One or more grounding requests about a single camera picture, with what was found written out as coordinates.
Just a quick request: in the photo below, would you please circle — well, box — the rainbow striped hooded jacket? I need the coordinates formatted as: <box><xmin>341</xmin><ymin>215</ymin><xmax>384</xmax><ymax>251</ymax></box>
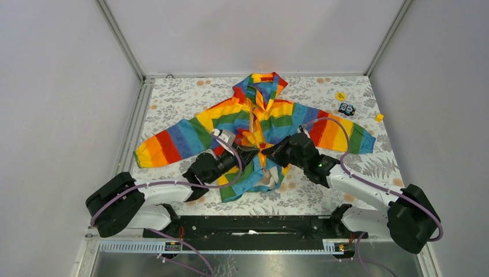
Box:
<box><xmin>133</xmin><ymin>72</ymin><xmax>377</xmax><ymax>203</ymax></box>

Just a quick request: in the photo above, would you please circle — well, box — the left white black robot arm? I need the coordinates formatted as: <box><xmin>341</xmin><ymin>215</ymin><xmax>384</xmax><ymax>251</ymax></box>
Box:
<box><xmin>85</xmin><ymin>144</ymin><xmax>259</xmax><ymax>238</ymax></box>

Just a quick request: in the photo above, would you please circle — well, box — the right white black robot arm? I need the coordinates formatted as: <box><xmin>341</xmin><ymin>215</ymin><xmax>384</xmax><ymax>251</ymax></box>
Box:
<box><xmin>262</xmin><ymin>133</ymin><xmax>443</xmax><ymax>254</ymax></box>

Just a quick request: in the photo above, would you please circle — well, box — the small black printed card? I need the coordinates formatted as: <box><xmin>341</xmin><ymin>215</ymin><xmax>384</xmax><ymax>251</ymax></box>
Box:
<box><xmin>338</xmin><ymin>103</ymin><xmax>356</xmax><ymax>116</ymax></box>

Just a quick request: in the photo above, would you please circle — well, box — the yellow round token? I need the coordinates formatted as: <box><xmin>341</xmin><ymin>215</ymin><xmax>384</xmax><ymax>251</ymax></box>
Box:
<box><xmin>335</xmin><ymin>92</ymin><xmax>346</xmax><ymax>101</ymax></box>

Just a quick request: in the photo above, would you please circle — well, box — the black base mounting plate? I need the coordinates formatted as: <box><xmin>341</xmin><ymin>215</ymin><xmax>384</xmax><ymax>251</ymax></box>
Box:
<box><xmin>162</xmin><ymin>215</ymin><xmax>360</xmax><ymax>246</ymax></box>

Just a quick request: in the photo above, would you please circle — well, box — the small yellow cube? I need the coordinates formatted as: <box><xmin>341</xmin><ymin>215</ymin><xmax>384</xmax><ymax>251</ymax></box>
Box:
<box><xmin>375</xmin><ymin>113</ymin><xmax>384</xmax><ymax>122</ymax></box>

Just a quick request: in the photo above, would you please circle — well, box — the floral patterned table mat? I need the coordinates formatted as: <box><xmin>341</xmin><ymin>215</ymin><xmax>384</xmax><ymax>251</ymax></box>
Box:
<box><xmin>140</xmin><ymin>76</ymin><xmax>404</xmax><ymax>215</ymax></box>

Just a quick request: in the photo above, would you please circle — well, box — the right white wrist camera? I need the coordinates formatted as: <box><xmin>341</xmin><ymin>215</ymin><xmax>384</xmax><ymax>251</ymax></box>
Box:
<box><xmin>298</xmin><ymin>125</ymin><xmax>310</xmax><ymax>137</ymax></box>

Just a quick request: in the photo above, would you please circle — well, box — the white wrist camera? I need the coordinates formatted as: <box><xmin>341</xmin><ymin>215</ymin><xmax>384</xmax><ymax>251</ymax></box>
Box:
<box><xmin>211</xmin><ymin>129</ymin><xmax>236</xmax><ymax>148</ymax></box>
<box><xmin>298</xmin><ymin>125</ymin><xmax>310</xmax><ymax>137</ymax></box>

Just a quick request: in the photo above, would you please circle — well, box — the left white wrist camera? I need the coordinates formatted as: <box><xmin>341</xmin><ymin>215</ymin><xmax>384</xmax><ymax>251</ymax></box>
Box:
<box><xmin>211</xmin><ymin>129</ymin><xmax>236</xmax><ymax>148</ymax></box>

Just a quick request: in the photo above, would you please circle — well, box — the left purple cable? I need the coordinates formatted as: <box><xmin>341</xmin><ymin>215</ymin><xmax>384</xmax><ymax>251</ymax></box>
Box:
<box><xmin>90</xmin><ymin>132</ymin><xmax>244</xmax><ymax>277</ymax></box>

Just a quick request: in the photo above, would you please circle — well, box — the perforated aluminium rail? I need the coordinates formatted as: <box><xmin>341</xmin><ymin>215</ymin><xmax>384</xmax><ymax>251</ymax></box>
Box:
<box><xmin>99</xmin><ymin>238</ymin><xmax>355</xmax><ymax>255</ymax></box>

